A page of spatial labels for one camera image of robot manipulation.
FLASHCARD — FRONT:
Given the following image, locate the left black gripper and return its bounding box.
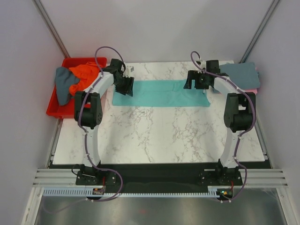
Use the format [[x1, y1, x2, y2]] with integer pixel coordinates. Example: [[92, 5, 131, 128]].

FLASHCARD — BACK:
[[113, 75, 134, 98]]

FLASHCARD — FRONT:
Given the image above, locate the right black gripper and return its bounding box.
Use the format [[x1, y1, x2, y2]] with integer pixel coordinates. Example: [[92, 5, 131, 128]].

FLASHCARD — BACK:
[[184, 70, 209, 90]]

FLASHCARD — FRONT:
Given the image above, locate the teal t shirt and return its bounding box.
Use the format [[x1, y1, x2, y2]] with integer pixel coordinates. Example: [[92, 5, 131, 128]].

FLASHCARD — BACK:
[[112, 80, 210, 107]]

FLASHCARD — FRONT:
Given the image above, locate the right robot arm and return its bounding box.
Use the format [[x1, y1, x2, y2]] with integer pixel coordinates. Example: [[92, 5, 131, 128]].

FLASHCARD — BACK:
[[183, 60, 256, 186]]

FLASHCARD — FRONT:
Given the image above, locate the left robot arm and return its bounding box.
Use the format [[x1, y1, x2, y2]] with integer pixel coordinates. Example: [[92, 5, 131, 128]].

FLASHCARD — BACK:
[[74, 59, 134, 186]]

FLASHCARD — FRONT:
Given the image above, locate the orange t shirt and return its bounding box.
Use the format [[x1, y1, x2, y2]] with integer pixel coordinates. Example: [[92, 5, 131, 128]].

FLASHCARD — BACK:
[[69, 62, 100, 96]]

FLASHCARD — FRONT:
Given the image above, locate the folded grey blue shirt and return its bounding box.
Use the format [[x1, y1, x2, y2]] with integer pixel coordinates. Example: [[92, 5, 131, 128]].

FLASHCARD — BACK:
[[206, 60, 256, 89]]

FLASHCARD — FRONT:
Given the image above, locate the folded pink shirt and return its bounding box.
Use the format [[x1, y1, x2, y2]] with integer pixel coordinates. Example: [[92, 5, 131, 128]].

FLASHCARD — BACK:
[[243, 66, 260, 94]]

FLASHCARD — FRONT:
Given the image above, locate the grey blue crumpled shirt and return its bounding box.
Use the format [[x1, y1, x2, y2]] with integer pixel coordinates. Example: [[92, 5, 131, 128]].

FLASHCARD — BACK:
[[54, 67, 79, 106]]

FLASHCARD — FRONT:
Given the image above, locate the red plastic bin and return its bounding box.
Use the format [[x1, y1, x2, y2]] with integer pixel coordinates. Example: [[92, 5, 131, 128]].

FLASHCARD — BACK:
[[46, 57, 107, 119]]

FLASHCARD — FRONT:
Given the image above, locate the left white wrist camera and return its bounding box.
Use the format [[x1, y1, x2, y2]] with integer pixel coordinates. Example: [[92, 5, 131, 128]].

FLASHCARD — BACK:
[[124, 66, 135, 77]]

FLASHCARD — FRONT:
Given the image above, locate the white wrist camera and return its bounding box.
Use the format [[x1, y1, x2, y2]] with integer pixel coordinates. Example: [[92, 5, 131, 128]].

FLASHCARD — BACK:
[[124, 66, 135, 77], [196, 58, 203, 66]]

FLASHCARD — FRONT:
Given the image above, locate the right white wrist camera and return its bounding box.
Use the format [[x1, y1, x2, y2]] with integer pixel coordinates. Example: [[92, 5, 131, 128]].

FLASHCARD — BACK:
[[196, 58, 203, 66]]

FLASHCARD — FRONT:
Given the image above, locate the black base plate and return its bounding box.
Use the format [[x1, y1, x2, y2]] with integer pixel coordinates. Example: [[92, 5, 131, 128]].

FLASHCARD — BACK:
[[50, 160, 271, 193]]

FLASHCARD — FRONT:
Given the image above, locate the aluminium frame rail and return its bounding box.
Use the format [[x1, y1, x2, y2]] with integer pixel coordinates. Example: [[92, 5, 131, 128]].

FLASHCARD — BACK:
[[33, 169, 288, 188]]

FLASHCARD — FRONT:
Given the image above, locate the white slotted cable duct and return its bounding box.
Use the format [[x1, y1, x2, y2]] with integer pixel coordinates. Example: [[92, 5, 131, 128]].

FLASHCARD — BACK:
[[43, 187, 233, 198]]

